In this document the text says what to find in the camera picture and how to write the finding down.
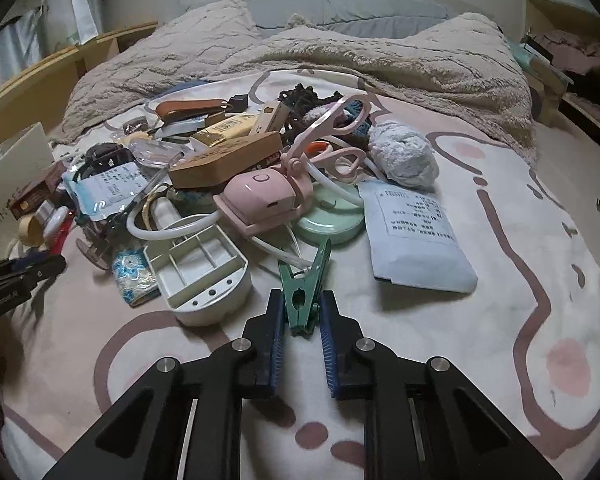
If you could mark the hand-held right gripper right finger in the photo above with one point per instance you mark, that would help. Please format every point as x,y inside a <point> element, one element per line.
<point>330,350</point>

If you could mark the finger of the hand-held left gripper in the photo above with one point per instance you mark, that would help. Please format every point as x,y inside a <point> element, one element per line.
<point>30,261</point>

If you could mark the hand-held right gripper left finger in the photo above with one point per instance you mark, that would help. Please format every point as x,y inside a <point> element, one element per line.
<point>276,350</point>

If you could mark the green plastic clip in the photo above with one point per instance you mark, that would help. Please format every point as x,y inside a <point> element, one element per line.
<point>302,290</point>

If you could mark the white storage box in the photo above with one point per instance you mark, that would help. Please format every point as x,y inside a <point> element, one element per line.
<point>10,170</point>

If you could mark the white plastic tray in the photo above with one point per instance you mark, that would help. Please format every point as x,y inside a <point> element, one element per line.
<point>200,280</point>

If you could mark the beige tape roll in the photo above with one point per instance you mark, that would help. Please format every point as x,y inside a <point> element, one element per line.
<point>30,230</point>

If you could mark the white round jar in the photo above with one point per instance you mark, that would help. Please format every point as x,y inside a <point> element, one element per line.
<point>57,222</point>

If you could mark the clear acrylic stand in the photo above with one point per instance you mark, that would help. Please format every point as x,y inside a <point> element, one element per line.
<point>95,255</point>

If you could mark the blue patterned small packet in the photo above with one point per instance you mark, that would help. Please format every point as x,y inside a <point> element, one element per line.
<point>135,275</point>

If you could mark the blue mask packet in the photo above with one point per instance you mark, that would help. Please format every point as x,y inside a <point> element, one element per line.
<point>110,190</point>

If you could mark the mint round device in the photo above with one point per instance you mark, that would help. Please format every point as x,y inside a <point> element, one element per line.
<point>330,225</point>

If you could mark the black hair claw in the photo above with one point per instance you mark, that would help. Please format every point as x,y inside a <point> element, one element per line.
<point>102,157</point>

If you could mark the gold bangle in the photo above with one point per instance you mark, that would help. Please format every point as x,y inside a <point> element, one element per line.
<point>147,210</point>

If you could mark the light blue packet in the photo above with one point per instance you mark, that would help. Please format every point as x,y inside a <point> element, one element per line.
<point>415,240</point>

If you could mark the printed blanket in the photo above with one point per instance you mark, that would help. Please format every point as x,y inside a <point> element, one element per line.
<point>480,360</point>

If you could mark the pink handheld device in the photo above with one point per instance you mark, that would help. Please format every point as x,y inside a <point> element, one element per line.
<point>255,200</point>

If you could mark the white flexible tube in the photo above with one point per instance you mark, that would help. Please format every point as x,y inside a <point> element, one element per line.
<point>180,225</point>

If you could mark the beige oval card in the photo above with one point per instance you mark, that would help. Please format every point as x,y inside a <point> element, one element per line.
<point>132,139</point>

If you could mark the clear plastic shell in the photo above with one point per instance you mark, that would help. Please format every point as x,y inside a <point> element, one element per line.
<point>155,152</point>

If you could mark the wooden shelf unit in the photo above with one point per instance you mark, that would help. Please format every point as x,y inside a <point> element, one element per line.
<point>40,75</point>

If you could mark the engraved wooden box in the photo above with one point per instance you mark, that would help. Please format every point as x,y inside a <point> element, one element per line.
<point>225,160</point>

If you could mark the white blue case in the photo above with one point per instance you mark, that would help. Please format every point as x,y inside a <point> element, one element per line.
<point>180,127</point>

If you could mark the grey fluffy scrunchie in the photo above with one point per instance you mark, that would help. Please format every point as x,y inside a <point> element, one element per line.
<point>405,155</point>

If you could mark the grey curtain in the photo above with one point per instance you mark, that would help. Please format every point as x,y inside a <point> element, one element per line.
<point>10,45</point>

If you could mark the brown leather wallet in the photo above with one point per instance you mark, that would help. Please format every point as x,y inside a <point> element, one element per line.
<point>190,109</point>

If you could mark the yellow box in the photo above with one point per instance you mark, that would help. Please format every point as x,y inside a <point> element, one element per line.
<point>225,130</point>

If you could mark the pink scissors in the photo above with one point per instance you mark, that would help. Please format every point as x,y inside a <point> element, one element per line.
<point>340,112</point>

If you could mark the black knit scrunchie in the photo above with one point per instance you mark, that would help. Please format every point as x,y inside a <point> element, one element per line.
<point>305,97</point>

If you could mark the white tote bag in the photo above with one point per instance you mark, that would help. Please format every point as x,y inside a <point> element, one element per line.
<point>70,10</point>

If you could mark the beige fluffy blanket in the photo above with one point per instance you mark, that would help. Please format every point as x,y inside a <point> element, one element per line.
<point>380,60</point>

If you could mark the grey duvet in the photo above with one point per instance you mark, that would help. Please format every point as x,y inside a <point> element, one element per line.
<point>355,15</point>

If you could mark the dark clothes pile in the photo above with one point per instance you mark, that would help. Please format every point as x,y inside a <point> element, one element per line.
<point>595,90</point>

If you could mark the pink clothes pile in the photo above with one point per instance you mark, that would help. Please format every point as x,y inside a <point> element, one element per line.
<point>580,45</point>

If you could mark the wooden closet alcove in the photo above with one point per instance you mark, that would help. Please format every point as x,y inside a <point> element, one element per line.
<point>545,15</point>

